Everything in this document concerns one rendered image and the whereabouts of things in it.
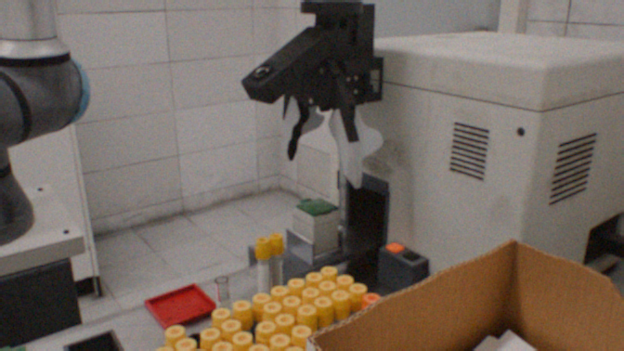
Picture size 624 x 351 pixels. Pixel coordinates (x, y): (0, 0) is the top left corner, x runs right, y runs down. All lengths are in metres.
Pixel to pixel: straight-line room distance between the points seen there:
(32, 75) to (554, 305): 0.72
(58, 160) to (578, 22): 1.91
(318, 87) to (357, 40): 0.07
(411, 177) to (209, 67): 2.45
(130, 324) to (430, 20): 1.85
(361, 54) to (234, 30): 2.47
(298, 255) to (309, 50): 0.26
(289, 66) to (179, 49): 2.40
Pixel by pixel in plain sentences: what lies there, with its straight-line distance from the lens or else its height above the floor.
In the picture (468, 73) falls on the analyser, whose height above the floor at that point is 1.15.
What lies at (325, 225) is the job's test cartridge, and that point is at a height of 0.96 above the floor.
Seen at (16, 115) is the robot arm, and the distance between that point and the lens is 0.82.
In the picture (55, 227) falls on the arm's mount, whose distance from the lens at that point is 0.85.
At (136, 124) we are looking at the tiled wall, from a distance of 2.90.
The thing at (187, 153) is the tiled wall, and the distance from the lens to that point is 3.05.
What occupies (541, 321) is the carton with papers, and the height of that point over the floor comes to 0.96.
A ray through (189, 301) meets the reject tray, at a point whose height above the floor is 0.88.
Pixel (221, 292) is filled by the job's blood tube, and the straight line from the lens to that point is 0.51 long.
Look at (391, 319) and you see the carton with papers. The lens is 0.41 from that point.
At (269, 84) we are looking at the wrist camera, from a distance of 0.54.
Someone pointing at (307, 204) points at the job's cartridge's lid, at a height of 0.98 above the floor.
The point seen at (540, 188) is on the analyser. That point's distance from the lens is 0.57.
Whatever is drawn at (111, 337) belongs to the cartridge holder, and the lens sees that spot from 0.58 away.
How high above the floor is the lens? 1.24
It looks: 20 degrees down
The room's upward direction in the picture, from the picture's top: straight up
